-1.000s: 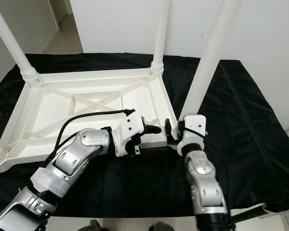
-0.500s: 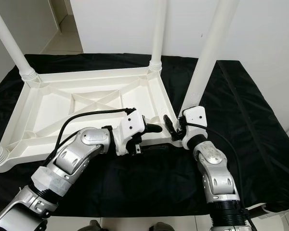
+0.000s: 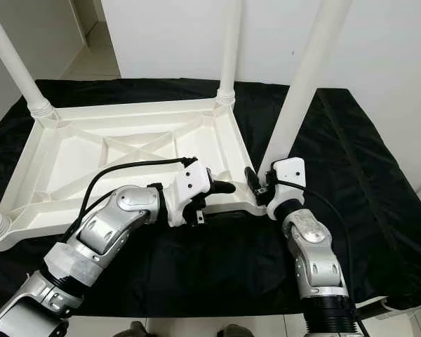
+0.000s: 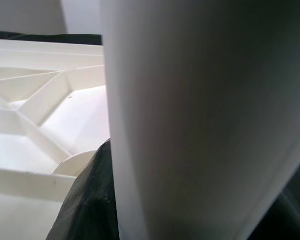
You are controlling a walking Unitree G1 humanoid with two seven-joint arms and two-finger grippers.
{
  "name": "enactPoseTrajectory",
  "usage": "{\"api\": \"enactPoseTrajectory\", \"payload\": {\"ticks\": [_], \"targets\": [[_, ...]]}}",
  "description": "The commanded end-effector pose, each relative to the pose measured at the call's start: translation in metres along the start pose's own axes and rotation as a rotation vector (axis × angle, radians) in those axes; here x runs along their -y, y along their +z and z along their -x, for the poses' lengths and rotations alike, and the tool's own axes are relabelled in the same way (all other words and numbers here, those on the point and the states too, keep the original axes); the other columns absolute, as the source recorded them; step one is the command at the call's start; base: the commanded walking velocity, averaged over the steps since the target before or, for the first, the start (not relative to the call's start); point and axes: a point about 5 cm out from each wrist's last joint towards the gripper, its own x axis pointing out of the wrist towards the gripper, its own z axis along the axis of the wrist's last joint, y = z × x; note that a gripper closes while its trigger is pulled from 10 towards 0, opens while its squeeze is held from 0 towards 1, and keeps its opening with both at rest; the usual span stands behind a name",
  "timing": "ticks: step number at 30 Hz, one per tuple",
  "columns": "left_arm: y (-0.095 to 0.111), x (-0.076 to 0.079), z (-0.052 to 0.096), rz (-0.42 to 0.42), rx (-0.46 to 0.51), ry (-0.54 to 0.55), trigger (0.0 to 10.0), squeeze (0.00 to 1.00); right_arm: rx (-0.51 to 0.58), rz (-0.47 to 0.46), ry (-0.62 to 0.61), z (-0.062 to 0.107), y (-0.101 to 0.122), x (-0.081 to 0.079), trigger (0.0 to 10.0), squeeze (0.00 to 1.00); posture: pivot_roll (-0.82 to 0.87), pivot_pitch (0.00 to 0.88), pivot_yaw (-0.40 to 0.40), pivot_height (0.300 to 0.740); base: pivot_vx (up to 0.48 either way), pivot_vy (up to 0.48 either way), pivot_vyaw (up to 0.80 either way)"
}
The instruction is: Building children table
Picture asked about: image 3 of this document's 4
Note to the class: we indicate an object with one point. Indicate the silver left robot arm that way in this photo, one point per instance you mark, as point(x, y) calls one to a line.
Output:
point(112, 225)

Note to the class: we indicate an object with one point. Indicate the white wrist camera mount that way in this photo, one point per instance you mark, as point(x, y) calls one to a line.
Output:
point(289, 170)
point(193, 181)

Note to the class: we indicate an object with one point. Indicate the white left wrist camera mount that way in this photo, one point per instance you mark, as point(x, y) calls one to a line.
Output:
point(193, 181)

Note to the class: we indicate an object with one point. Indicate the grey robot foot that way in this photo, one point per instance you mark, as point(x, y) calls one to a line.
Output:
point(235, 331)
point(135, 330)

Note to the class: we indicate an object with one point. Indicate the grey right robot foot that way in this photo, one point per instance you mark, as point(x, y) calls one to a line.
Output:
point(235, 331)

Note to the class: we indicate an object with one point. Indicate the black cloth table cover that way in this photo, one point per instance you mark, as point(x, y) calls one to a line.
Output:
point(224, 274)

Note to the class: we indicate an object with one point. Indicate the white plastic table top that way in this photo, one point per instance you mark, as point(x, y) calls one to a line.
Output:
point(70, 158)

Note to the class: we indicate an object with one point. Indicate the grey left robot foot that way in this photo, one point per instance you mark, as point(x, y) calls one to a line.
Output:
point(135, 330)

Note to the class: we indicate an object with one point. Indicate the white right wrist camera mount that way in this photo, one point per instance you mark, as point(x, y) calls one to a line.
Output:
point(289, 170)

